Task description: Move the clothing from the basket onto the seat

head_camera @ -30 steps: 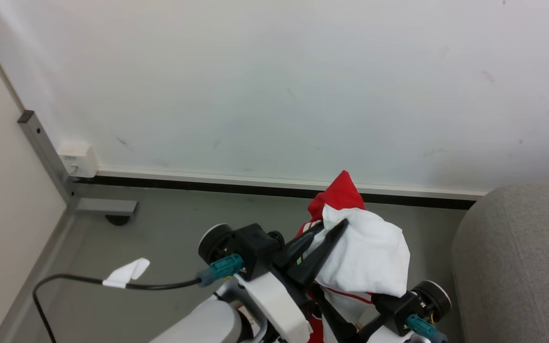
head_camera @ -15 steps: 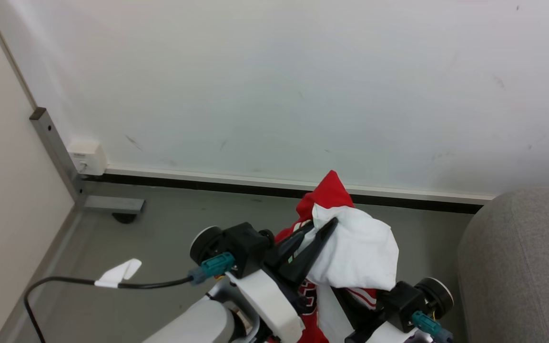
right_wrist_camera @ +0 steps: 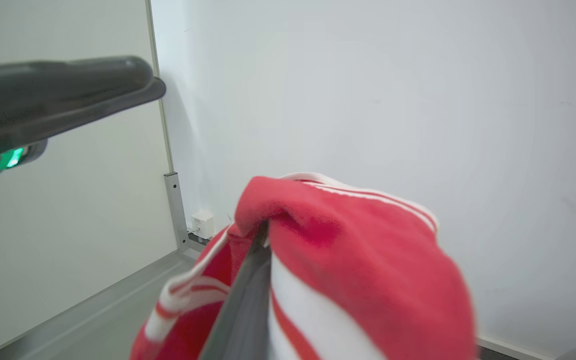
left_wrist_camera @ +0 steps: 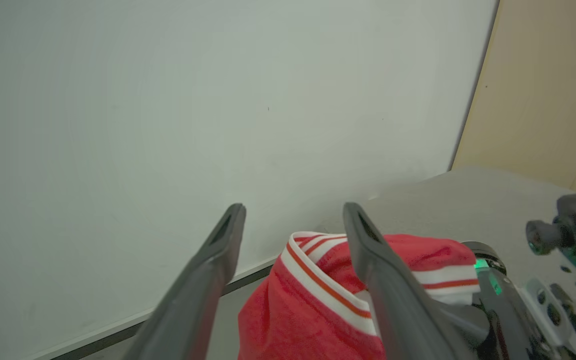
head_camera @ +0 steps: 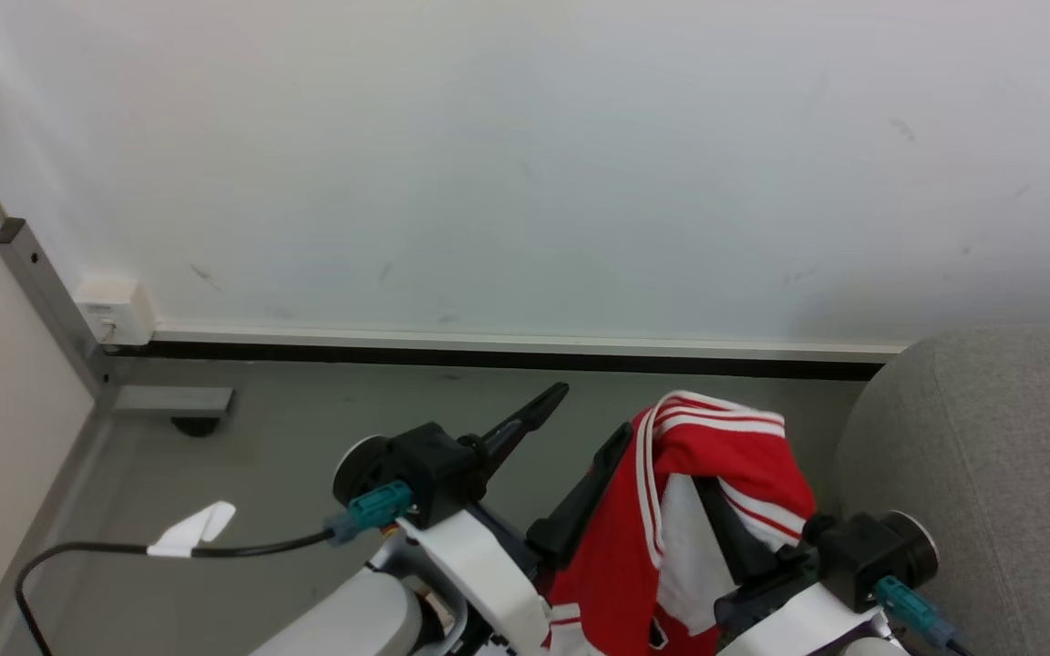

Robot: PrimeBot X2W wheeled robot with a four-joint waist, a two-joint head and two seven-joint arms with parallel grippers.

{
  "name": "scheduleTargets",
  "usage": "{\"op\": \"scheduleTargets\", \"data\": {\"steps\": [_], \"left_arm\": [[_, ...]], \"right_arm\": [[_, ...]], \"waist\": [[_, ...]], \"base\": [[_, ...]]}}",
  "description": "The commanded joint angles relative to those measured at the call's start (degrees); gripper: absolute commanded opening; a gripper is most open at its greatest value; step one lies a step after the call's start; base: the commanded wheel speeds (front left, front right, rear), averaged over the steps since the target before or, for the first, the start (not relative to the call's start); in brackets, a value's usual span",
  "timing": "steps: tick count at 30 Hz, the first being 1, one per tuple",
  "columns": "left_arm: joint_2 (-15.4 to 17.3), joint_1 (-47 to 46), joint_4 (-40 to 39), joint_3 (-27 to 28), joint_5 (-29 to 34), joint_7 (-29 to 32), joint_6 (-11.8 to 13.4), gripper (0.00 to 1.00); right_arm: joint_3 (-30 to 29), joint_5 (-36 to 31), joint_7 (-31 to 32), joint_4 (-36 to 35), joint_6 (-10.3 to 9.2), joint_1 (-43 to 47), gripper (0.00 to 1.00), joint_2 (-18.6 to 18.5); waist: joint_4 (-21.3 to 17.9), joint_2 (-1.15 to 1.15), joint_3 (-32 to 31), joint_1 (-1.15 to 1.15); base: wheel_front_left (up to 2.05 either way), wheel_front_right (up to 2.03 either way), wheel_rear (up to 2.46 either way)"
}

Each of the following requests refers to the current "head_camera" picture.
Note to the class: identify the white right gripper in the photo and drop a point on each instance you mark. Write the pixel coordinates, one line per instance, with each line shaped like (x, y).
(789, 629)

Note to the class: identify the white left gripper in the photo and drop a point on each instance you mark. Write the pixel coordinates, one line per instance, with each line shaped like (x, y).
(488, 574)

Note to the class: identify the red and white garment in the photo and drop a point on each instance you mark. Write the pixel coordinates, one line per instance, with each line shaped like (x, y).
(616, 565)

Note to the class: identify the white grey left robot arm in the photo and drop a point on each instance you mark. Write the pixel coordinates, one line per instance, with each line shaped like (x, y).
(352, 620)

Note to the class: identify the white and black baseboard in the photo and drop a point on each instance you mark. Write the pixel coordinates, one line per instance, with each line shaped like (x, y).
(488, 351)

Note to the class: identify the grey fabric sofa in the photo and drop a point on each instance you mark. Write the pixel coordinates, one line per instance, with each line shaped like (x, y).
(999, 492)

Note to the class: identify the black round foot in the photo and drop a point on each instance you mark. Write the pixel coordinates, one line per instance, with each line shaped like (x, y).
(195, 425)

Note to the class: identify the white tape tag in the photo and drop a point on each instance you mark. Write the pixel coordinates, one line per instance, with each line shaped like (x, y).
(192, 528)

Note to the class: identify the grey metal foot plate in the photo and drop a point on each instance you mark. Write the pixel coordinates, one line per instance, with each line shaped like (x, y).
(174, 401)

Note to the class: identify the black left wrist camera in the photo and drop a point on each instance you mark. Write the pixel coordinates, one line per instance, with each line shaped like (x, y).
(425, 465)

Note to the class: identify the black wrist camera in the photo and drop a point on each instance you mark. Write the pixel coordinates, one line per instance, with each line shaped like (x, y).
(862, 556)
(425, 465)

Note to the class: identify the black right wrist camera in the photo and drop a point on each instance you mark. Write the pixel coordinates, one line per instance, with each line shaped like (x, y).
(862, 556)

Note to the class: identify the white wall socket box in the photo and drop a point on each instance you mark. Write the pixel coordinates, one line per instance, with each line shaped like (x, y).
(115, 310)

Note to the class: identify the grey metal frame post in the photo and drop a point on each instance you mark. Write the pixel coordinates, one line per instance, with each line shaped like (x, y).
(46, 287)

